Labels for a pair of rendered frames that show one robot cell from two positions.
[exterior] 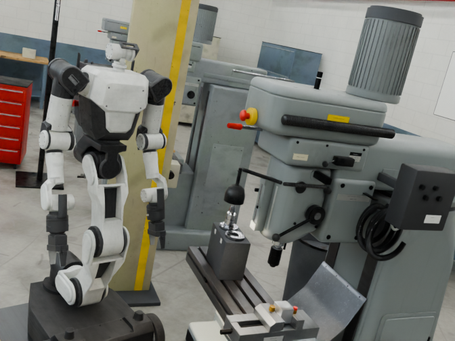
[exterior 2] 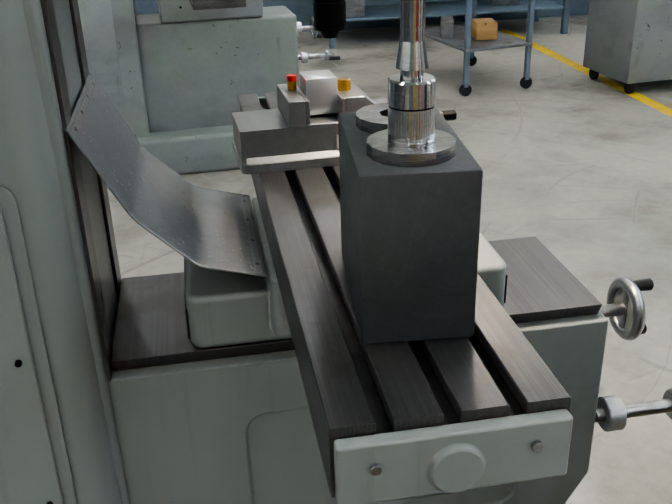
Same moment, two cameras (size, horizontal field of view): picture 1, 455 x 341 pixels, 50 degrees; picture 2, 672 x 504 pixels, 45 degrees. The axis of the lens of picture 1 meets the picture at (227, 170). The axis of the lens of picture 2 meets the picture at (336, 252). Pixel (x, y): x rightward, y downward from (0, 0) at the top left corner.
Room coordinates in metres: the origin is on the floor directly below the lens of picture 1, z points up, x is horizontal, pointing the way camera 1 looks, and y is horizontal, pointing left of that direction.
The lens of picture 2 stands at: (2.94, 0.08, 1.41)
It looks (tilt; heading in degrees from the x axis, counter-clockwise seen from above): 26 degrees down; 196
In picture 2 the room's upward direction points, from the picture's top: 2 degrees counter-clockwise
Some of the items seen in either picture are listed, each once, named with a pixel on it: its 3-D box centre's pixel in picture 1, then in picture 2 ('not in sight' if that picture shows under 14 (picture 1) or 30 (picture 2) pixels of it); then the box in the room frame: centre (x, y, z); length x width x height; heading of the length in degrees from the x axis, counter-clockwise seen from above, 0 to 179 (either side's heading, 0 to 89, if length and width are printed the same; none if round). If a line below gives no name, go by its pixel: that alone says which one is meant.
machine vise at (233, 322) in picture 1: (272, 324); (336, 120); (1.64, -0.28, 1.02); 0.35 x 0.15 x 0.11; 118
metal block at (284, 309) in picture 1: (282, 312); (318, 92); (1.65, -0.31, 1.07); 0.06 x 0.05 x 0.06; 28
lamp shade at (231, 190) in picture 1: (235, 193); not in sight; (1.64, -0.04, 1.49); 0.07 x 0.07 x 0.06
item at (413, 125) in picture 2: (229, 220); (411, 115); (2.17, -0.06, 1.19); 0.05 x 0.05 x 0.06
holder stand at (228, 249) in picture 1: (227, 249); (402, 212); (2.12, -0.08, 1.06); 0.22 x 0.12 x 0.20; 20
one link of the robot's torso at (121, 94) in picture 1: (107, 98); not in sight; (2.18, 0.59, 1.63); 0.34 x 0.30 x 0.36; 133
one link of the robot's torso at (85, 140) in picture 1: (97, 153); not in sight; (2.20, 0.61, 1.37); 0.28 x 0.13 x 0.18; 43
